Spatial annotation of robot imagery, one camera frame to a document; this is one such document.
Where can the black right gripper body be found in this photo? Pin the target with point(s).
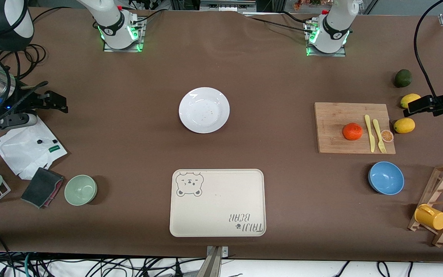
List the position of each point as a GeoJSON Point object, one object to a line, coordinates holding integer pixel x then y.
{"type": "Point", "coordinates": [24, 102]}

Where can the orange fruit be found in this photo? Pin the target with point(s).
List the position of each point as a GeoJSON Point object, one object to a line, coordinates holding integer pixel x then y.
{"type": "Point", "coordinates": [352, 131]}

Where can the white round plate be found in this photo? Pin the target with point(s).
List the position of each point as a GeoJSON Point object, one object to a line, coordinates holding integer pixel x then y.
{"type": "Point", "coordinates": [204, 110]}

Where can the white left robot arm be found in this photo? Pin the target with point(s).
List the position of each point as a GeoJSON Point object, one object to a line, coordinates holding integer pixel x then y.
{"type": "Point", "coordinates": [335, 30]}

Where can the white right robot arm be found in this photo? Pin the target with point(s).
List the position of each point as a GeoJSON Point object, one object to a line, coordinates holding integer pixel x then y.
{"type": "Point", "coordinates": [117, 30]}

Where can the yellow lemon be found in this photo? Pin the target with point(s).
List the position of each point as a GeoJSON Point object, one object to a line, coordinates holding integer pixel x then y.
{"type": "Point", "coordinates": [404, 125]}
{"type": "Point", "coordinates": [408, 100]}

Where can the toy orange slice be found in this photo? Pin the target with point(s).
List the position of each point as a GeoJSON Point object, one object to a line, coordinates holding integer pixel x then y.
{"type": "Point", "coordinates": [387, 135]}

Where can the dark green avocado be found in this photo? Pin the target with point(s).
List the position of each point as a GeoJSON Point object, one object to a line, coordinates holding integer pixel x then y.
{"type": "Point", "coordinates": [403, 78]}

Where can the yellow plastic fork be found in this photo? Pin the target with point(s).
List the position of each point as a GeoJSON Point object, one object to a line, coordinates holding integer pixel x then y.
{"type": "Point", "coordinates": [377, 130]}

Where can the yellow plastic knife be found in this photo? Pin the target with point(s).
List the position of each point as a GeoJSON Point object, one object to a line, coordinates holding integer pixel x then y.
{"type": "Point", "coordinates": [370, 134]}

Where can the white plastic bag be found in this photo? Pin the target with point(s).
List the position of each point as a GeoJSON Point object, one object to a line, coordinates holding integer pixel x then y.
{"type": "Point", "coordinates": [21, 154]}

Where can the blue bowl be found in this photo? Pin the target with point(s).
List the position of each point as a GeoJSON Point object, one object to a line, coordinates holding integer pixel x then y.
{"type": "Point", "coordinates": [386, 179]}

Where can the brown table cover sheet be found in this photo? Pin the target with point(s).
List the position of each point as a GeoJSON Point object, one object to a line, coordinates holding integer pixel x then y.
{"type": "Point", "coordinates": [129, 134]}

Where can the wooden cutting board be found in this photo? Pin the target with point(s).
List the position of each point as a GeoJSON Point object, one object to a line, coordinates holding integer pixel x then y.
{"type": "Point", "coordinates": [333, 127]}

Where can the grey and pink folded cloth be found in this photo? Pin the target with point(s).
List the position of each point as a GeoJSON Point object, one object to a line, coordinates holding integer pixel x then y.
{"type": "Point", "coordinates": [41, 187]}

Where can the wooden cup rack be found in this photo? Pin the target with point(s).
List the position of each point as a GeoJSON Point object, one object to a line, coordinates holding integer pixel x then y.
{"type": "Point", "coordinates": [438, 188]}

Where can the pale green bowl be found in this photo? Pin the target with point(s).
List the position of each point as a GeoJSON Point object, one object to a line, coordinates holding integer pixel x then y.
{"type": "Point", "coordinates": [80, 190]}

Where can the yellow mug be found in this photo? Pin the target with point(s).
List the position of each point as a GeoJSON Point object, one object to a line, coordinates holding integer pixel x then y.
{"type": "Point", "coordinates": [433, 218]}

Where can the cream tray with bear print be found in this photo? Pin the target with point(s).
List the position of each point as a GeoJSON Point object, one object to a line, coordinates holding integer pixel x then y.
{"type": "Point", "coordinates": [217, 207]}

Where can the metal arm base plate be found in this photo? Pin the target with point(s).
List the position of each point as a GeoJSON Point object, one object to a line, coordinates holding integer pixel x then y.
{"type": "Point", "coordinates": [139, 42]}
{"type": "Point", "coordinates": [340, 54]}

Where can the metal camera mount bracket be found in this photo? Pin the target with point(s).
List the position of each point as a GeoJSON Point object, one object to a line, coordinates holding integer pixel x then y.
{"type": "Point", "coordinates": [214, 265]}

